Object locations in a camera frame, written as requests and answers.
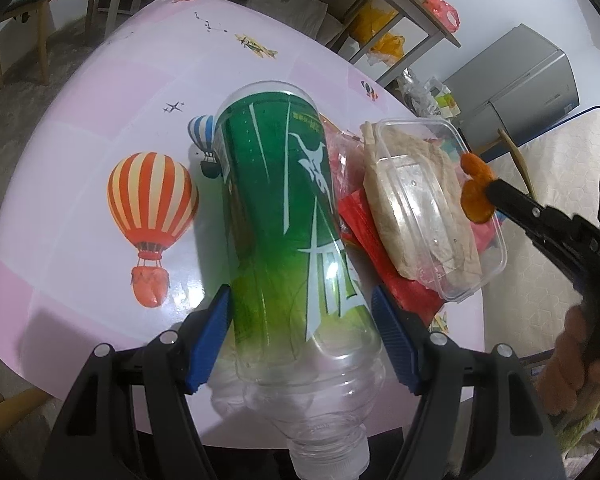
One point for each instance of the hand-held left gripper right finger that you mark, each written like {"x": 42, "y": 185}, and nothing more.
{"x": 395, "y": 340}

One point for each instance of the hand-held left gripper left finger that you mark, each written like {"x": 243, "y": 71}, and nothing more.
{"x": 207, "y": 340}

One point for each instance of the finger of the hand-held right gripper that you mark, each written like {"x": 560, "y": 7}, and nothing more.
{"x": 525, "y": 207}

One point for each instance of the orange peel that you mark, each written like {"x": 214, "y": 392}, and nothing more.
{"x": 475, "y": 205}

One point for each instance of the clear plastic food container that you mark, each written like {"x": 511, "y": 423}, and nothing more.
{"x": 475, "y": 280}

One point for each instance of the clear bottle with green label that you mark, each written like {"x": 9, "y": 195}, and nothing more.
{"x": 280, "y": 210}

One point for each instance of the person's right hand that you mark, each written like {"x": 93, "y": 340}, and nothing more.
{"x": 570, "y": 355}

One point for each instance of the red snack bag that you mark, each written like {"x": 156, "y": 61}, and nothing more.
{"x": 405, "y": 290}

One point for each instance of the beige quilted mattress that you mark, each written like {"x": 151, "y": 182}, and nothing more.
{"x": 530, "y": 270}

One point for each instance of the grey refrigerator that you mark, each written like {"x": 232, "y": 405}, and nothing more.
{"x": 525, "y": 85}

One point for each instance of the pile of clear plastic bags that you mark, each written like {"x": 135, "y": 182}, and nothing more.
{"x": 425, "y": 95}

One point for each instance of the green fluffy rug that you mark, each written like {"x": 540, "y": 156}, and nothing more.
{"x": 580, "y": 430}

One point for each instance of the red plastic bag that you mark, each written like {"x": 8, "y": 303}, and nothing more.
{"x": 437, "y": 7}

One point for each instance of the yellow plastic bag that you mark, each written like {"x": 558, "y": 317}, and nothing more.
{"x": 375, "y": 27}

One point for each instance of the white woven sack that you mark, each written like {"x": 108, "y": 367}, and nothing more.
{"x": 295, "y": 12}

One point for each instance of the light wooden chair frame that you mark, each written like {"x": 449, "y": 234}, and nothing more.
{"x": 10, "y": 407}

